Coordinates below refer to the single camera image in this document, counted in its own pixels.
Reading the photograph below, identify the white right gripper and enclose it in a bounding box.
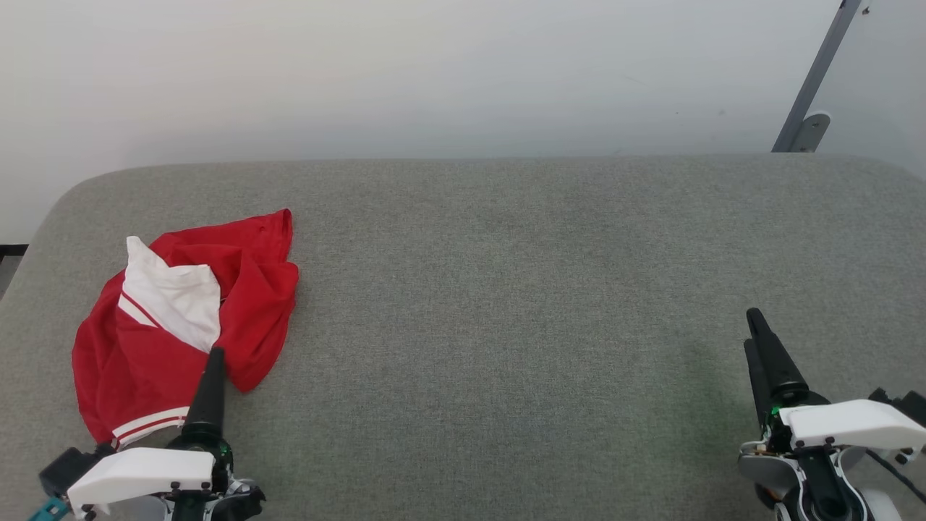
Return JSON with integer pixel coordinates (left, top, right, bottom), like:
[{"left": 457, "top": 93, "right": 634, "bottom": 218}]
[{"left": 744, "top": 308, "right": 926, "bottom": 452}]

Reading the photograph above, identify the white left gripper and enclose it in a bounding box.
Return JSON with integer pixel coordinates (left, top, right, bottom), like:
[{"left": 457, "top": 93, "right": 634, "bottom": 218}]
[{"left": 67, "top": 347, "right": 266, "bottom": 521}]

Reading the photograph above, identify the red and white shirt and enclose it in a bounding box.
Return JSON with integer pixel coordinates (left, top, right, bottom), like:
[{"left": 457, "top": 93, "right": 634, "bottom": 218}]
[{"left": 71, "top": 208, "right": 300, "bottom": 446}]

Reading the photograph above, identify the grey fabric sofa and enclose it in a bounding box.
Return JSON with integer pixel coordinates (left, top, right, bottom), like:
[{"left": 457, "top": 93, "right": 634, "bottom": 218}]
[{"left": 0, "top": 153, "right": 926, "bottom": 521}]

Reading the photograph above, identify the grey metal brace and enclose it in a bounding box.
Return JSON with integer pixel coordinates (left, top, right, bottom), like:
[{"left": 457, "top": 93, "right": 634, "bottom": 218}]
[{"left": 771, "top": 0, "right": 866, "bottom": 153}]

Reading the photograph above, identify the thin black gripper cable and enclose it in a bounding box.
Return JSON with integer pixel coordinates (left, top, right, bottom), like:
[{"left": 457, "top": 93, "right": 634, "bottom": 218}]
[{"left": 865, "top": 449, "right": 926, "bottom": 504}]

